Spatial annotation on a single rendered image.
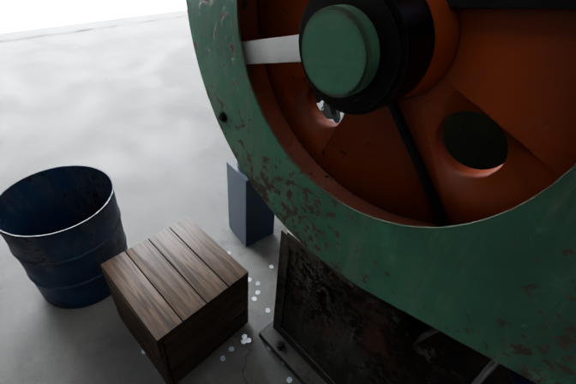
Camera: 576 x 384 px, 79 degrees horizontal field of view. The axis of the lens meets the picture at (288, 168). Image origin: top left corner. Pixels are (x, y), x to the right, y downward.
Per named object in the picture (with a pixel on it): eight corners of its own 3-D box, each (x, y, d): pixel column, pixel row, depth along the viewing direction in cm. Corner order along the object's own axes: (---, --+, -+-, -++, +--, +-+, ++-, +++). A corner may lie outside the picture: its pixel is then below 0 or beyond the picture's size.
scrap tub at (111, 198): (23, 269, 166) (-23, 192, 137) (113, 226, 191) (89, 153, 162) (54, 333, 143) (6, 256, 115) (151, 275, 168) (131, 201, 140)
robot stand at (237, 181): (229, 226, 197) (225, 161, 170) (255, 213, 207) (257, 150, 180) (245, 247, 186) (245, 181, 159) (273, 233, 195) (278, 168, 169)
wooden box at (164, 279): (119, 315, 151) (99, 264, 130) (195, 266, 174) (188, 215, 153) (171, 389, 130) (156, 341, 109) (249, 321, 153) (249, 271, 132)
